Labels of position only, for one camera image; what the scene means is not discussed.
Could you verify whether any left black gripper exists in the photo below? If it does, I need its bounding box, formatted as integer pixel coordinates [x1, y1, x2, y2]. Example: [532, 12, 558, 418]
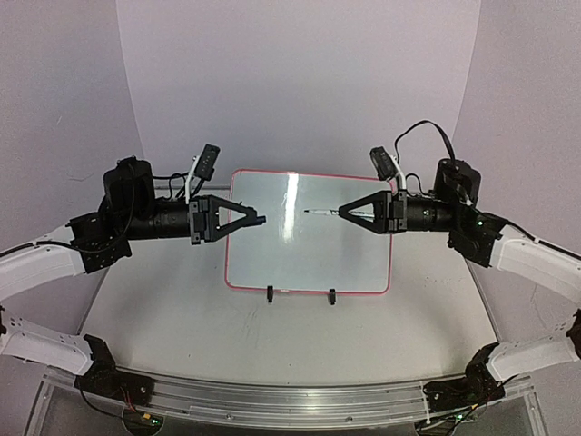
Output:
[121, 194, 258, 245]

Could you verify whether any white marker pen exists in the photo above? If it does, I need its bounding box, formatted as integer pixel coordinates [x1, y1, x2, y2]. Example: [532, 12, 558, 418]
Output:
[303, 209, 374, 222]

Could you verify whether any pink framed whiteboard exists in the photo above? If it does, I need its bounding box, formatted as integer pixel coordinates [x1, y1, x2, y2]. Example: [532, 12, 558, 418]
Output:
[224, 169, 392, 295]

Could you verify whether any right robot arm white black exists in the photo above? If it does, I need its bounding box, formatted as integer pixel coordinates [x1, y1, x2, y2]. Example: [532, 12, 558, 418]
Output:
[339, 158, 580, 412]

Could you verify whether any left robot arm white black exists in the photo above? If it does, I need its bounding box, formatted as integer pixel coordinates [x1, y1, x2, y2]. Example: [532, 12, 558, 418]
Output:
[1, 157, 266, 407]

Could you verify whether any right base circuit board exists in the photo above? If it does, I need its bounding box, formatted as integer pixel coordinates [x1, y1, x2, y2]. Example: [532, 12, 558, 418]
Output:
[419, 403, 482, 431]

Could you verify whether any base circuit board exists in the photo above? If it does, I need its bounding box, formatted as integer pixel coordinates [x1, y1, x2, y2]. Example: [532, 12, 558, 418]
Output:
[122, 409, 163, 430]
[419, 403, 482, 431]

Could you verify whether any left base circuit board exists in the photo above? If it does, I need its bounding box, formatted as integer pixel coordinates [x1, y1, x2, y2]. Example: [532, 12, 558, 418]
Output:
[122, 409, 163, 430]

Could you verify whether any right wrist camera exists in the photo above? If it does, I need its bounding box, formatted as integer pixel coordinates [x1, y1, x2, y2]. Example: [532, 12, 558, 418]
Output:
[369, 146, 407, 191]

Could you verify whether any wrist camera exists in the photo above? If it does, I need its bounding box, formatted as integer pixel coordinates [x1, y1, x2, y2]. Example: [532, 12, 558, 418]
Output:
[369, 146, 407, 191]
[184, 144, 221, 204]

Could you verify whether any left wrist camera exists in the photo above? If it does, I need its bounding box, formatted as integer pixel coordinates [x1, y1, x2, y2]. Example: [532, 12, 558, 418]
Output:
[184, 144, 221, 204]

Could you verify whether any right camera black cable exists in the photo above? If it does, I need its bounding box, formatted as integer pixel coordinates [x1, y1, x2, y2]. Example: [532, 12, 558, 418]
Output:
[393, 119, 458, 163]

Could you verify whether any aluminium front rail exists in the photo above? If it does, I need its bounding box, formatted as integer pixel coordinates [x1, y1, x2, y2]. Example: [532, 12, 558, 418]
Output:
[43, 370, 535, 431]

